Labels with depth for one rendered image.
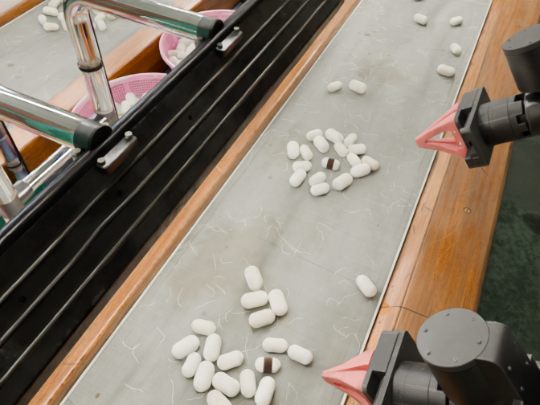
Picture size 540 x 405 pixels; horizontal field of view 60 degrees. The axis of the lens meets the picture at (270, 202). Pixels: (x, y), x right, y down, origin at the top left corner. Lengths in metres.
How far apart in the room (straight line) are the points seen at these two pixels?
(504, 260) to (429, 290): 1.12
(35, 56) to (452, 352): 0.99
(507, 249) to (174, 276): 1.35
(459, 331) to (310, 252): 0.34
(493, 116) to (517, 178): 1.42
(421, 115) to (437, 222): 0.29
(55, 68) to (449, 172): 0.80
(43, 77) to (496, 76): 0.92
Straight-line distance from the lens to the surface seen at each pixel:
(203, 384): 0.60
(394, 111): 0.97
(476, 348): 0.40
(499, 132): 0.67
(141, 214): 0.33
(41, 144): 0.92
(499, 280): 1.73
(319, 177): 0.78
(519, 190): 2.04
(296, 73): 0.98
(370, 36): 1.18
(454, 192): 0.81
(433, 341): 0.42
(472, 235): 0.76
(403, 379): 0.50
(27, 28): 1.26
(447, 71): 1.09
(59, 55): 1.14
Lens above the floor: 1.32
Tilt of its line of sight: 50 degrees down
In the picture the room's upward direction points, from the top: 3 degrees clockwise
